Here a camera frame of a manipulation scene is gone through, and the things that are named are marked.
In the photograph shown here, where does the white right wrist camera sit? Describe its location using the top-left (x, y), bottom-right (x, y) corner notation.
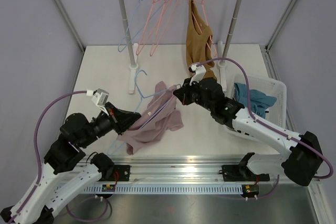
top-left (188, 62), bottom-right (206, 85)

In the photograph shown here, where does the pink hanger of teal top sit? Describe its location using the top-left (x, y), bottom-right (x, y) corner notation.
top-left (150, 0), bottom-right (180, 57)

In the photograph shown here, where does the pink mauve tank top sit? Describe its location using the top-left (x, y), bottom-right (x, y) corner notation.
top-left (117, 81), bottom-right (184, 155)

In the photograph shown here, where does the pink hanger of striped top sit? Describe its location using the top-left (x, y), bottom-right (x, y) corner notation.
top-left (135, 0), bottom-right (171, 56)

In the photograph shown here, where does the pink hanger of brown top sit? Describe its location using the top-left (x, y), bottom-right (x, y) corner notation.
top-left (192, 0), bottom-right (218, 57)

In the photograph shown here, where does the mustard brown tank top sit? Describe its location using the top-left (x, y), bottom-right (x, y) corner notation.
top-left (186, 0), bottom-right (213, 67)

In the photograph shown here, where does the light blue wire hanger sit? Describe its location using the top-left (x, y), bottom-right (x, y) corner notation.
top-left (118, 0), bottom-right (164, 52)

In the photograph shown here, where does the blue hanger of pink top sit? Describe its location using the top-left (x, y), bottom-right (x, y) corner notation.
top-left (107, 69), bottom-right (182, 156)

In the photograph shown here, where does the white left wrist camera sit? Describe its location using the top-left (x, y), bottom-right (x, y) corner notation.
top-left (86, 89), bottom-right (109, 114)

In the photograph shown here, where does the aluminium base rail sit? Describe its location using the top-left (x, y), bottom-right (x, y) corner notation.
top-left (56, 155), bottom-right (320, 196)

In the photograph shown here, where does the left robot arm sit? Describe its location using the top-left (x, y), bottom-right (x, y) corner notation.
top-left (1, 102), bottom-right (141, 223)

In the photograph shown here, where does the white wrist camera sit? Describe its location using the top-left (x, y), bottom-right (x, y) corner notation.
top-left (86, 89), bottom-right (109, 114)
top-left (188, 62), bottom-right (206, 85)

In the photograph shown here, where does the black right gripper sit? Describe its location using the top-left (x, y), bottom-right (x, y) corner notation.
top-left (174, 77), bottom-right (214, 112)

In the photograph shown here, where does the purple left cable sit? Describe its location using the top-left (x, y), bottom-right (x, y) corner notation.
top-left (6, 91), bottom-right (90, 223)

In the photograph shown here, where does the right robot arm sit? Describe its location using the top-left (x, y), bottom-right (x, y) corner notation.
top-left (173, 78), bottom-right (322, 186)

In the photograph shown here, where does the white plastic basket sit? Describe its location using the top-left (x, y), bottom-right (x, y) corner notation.
top-left (225, 73), bottom-right (287, 141)

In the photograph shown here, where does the teal blue tank top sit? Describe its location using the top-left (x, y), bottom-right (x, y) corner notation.
top-left (234, 82), bottom-right (277, 118)

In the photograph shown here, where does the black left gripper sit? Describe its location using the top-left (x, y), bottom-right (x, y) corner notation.
top-left (79, 101), bottom-right (142, 148)

